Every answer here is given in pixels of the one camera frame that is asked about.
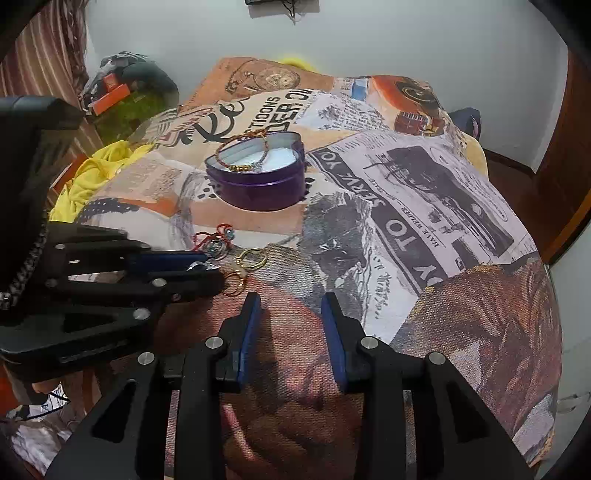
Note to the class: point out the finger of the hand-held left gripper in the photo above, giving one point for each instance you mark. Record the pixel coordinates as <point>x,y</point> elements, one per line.
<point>184,282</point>
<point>159,261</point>

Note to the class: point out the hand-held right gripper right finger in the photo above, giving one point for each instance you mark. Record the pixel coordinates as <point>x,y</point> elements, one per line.
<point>333,337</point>

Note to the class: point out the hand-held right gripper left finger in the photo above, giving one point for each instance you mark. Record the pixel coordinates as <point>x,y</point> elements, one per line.
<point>244,333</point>

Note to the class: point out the purple heart-shaped tin box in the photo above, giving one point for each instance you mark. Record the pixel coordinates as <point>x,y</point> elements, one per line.
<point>258,187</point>

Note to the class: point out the yellow cloth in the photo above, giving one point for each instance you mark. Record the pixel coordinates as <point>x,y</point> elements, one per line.
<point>99,170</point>

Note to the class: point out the orange flat box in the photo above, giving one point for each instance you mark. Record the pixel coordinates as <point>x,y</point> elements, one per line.
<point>108,100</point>

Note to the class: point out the newspaper printed blanket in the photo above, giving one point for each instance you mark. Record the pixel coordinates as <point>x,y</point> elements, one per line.
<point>392,221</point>

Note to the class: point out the striped red curtain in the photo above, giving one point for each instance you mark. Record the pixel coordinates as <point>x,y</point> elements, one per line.
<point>37,55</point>

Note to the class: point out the small red box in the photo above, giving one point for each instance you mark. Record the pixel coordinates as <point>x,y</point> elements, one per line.
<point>110,82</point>

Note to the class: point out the dark grey pillow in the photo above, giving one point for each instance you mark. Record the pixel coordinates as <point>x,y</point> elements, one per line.
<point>150,83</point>

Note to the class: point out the yellow foam tube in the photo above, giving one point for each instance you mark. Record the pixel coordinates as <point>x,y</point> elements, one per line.
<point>295,62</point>

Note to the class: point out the dark blue bag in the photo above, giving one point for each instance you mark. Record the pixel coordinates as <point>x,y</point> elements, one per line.
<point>467,122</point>

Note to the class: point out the small black monitor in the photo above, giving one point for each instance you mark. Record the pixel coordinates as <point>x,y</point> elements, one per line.
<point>277,2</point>

